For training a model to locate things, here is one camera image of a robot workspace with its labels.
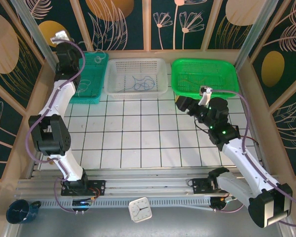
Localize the thin yellow green cable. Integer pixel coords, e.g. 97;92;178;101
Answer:
179;76;222;89

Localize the thin blue cable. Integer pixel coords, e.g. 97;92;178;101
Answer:
124;75;156;92

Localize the green plastic basket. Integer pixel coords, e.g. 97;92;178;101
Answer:
171;58;239;99

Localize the white plastic basket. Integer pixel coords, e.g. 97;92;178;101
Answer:
104;58;168;100

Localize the teal plastic basket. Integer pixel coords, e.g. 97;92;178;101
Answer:
69;52;110;105

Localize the black controller board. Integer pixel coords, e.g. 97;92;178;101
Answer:
71;198;96;210
210;196;237;210

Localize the white square clock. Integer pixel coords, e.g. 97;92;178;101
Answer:
128;197;153;224

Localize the dark blue mug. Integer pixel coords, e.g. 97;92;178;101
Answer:
6;199;42;225

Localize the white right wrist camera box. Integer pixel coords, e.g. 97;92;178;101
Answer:
199;85;213;106

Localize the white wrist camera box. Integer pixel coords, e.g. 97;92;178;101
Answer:
50;30;71;45
199;85;213;106

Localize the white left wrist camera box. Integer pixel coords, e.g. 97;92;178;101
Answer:
50;30;71;45

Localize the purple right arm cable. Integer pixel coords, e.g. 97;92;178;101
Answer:
209;89;296;227

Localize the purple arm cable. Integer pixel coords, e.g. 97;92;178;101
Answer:
25;38;89;215
209;89;296;227

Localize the red black wire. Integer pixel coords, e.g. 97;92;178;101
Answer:
245;136;260;149

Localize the aluminium frame post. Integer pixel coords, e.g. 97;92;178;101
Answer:
233;0;286;71
9;0;62;75

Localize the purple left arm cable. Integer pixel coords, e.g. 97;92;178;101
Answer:
25;38;89;215

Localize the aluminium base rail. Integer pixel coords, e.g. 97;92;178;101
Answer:
14;165;282;198

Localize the grey slotted cable duct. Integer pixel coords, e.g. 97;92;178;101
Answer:
38;197;213;208

